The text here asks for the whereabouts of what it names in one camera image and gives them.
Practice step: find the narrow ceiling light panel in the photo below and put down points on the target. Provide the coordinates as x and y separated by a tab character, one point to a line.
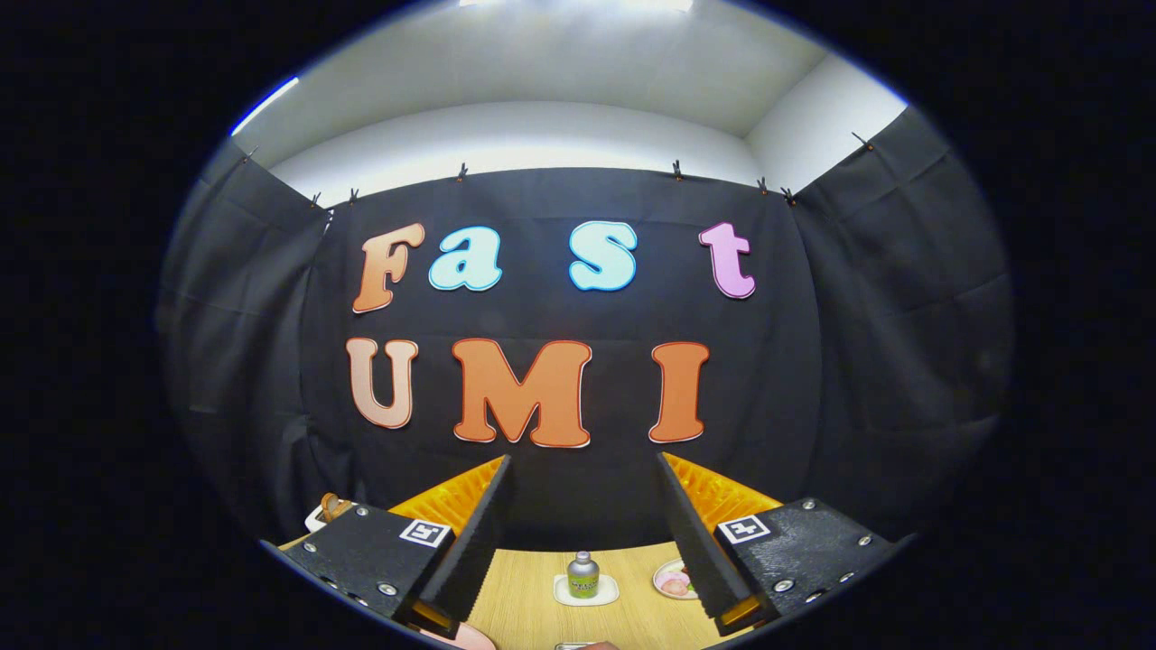
266	104

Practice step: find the green soda bottle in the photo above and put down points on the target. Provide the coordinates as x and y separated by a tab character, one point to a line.
583	578

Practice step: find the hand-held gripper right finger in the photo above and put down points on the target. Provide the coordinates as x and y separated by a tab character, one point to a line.
695	542

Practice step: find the row of black cloth clips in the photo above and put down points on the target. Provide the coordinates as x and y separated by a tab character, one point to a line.
462	171

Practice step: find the white oval dish with meat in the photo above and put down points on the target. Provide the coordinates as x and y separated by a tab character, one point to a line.
673	582

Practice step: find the toasted bread slices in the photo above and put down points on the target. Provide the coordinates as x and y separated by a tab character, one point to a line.
332	506

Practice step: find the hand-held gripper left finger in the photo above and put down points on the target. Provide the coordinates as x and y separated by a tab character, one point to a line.
474	542

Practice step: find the pink round plate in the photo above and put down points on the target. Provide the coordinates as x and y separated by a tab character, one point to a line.
465	639

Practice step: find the white toaster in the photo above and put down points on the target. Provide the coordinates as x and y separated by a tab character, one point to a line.
316	521

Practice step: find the white square coaster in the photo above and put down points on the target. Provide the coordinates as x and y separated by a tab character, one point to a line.
562	596

